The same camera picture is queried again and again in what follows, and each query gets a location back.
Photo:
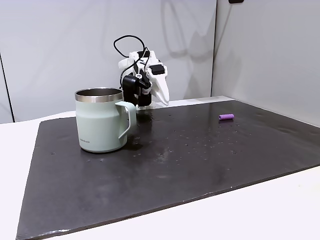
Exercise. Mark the black camera box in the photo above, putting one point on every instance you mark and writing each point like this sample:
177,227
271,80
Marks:
129,86

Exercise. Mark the black wall-mounted object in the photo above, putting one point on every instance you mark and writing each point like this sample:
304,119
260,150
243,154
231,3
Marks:
236,1

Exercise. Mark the black table mat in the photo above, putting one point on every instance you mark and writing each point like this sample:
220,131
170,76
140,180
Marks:
160,175

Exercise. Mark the black wall seam strip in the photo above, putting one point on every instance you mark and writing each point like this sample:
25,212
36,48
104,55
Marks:
7,87

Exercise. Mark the pale green steel mug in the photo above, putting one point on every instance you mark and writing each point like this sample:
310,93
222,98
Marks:
96,125

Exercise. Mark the purple pen grip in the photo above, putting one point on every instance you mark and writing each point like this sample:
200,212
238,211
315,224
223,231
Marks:
226,117

